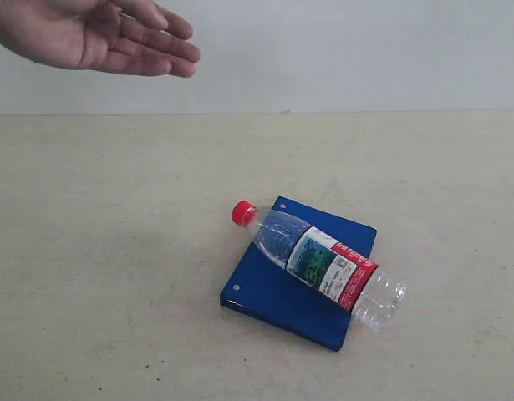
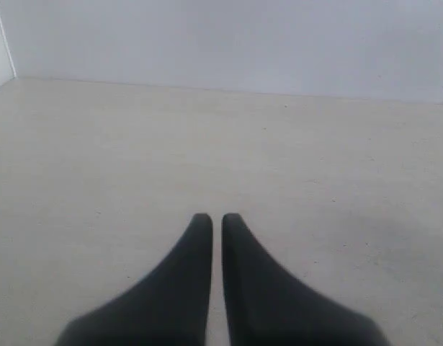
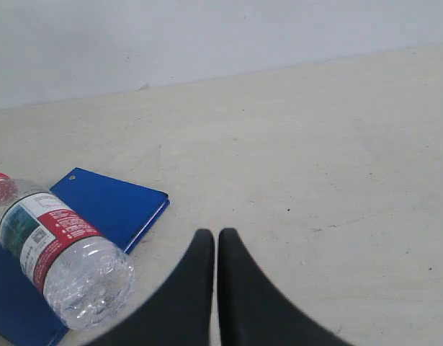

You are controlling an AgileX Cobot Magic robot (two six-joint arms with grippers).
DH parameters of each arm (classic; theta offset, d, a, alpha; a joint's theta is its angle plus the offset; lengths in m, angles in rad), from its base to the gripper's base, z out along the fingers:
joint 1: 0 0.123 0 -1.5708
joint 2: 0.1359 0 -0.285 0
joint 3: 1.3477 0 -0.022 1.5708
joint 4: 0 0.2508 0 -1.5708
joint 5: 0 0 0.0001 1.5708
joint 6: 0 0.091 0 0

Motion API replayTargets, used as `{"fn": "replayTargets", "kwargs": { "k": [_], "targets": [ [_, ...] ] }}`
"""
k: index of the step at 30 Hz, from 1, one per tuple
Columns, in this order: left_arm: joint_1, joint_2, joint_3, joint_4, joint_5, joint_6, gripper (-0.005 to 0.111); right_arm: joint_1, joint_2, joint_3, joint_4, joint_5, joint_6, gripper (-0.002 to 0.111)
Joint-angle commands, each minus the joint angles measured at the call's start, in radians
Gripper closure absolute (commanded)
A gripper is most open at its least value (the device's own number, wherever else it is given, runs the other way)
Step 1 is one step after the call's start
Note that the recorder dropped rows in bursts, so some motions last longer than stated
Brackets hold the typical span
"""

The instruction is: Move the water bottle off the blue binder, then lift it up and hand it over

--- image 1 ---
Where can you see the clear plastic water bottle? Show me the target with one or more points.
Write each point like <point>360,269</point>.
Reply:
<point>354,282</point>

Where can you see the person's open hand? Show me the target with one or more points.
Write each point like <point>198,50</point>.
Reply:
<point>135,37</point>

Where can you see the blue ring binder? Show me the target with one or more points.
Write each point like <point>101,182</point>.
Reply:
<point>260,289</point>

